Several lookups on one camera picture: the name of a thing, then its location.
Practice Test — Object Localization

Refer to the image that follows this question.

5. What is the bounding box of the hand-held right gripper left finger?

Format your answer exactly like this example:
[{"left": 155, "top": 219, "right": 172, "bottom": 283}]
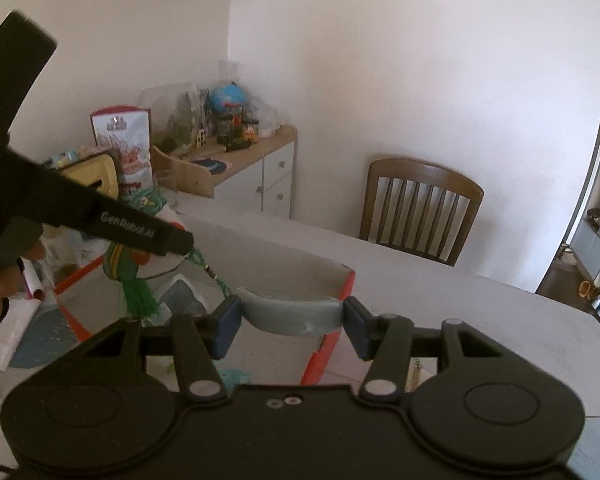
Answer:
[{"left": 82, "top": 294, "right": 244, "bottom": 403}]

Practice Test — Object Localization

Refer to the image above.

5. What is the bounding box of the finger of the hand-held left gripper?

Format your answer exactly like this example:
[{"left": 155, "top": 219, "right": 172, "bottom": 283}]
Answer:
[{"left": 156, "top": 223, "right": 196, "bottom": 258}]

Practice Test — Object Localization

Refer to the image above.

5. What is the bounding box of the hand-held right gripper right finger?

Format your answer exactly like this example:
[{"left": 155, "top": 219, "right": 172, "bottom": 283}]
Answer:
[{"left": 342, "top": 296, "right": 503, "bottom": 403}]

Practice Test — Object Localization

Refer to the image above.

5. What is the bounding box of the pale blue curved plastic piece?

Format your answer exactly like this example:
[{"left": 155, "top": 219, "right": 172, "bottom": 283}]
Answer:
[{"left": 236, "top": 287, "right": 344, "bottom": 337}]

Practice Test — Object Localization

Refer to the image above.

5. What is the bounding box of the red and white cardboard box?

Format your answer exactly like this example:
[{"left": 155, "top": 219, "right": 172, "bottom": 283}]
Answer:
[{"left": 10, "top": 210, "right": 357, "bottom": 386}]

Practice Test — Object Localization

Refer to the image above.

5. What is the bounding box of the green striped plush toy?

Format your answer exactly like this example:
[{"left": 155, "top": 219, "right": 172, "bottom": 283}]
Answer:
[{"left": 102, "top": 239, "right": 157, "bottom": 319}]

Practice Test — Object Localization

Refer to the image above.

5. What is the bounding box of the yellow tissue box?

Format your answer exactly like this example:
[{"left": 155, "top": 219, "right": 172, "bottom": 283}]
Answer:
[{"left": 59, "top": 155, "right": 120, "bottom": 202}]

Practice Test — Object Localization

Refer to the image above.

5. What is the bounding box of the small wooden desk organizer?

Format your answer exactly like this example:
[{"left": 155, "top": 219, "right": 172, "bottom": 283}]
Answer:
[{"left": 152, "top": 144, "right": 237, "bottom": 197}]

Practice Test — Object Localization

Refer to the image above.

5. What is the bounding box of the red and white paper bag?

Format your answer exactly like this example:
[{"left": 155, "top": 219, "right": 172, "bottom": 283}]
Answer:
[{"left": 89, "top": 106, "right": 155, "bottom": 202}]

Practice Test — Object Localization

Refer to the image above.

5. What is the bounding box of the white cabinet with wooden top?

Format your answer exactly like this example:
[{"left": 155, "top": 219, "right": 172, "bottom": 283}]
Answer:
[{"left": 152, "top": 125, "right": 299, "bottom": 221}]

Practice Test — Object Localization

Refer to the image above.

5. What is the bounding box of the clear plastic wrapping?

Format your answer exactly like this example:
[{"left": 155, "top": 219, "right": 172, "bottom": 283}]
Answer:
[{"left": 139, "top": 84, "right": 208, "bottom": 153}]

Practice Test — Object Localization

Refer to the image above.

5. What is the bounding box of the white plastic bag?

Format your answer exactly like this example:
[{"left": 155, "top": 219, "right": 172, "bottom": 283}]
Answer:
[{"left": 0, "top": 259, "right": 58, "bottom": 372}]

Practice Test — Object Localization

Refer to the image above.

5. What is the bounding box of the wooden slatted chair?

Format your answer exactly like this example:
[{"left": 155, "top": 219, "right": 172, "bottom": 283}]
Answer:
[{"left": 358, "top": 156, "right": 485, "bottom": 267}]

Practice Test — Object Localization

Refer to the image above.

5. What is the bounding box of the blue globe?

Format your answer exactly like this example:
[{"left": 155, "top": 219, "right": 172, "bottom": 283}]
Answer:
[{"left": 207, "top": 82, "right": 249, "bottom": 117}]

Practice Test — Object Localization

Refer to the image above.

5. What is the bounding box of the grey low cabinet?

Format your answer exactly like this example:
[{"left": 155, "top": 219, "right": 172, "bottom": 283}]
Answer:
[{"left": 569, "top": 207, "right": 600, "bottom": 292}]

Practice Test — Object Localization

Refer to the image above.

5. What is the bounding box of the green bead string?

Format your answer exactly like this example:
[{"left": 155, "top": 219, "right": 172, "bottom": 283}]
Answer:
[{"left": 187, "top": 249, "right": 233, "bottom": 297}]

